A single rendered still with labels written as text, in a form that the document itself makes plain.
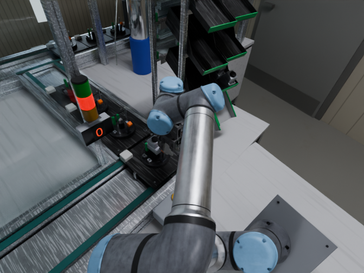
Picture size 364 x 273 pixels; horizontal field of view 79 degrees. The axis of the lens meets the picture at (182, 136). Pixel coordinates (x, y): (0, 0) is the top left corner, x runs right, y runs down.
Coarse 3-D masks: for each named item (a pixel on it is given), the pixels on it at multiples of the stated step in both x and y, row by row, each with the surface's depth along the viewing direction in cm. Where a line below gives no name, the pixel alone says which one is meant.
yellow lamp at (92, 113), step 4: (80, 108) 75; (84, 112) 74; (88, 112) 74; (92, 112) 75; (96, 112) 77; (84, 116) 76; (88, 116) 76; (92, 116) 76; (96, 116) 78; (88, 120) 77; (92, 120) 77
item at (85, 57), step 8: (120, 40) 194; (128, 40) 199; (96, 48) 181; (112, 48) 191; (120, 48) 197; (128, 48) 204; (80, 56) 174; (88, 56) 179; (96, 56) 184; (80, 64) 177
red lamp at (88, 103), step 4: (88, 96) 71; (92, 96) 73; (80, 100) 71; (84, 100) 71; (88, 100) 72; (92, 100) 73; (80, 104) 72; (84, 104) 72; (88, 104) 72; (92, 104) 74; (84, 108) 73; (88, 108) 73; (92, 108) 74
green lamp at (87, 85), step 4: (72, 84) 67; (76, 84) 67; (80, 84) 67; (84, 84) 68; (88, 84) 69; (76, 88) 67; (80, 88) 68; (84, 88) 68; (88, 88) 70; (76, 92) 69; (80, 92) 68; (84, 92) 69; (88, 92) 70; (76, 96) 70; (80, 96) 70; (84, 96) 70
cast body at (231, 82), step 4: (228, 72) 104; (232, 72) 104; (224, 76) 106; (228, 76) 104; (232, 76) 103; (236, 76) 105; (224, 80) 107; (228, 80) 105; (232, 80) 105; (224, 84) 108; (228, 84) 106; (232, 84) 107
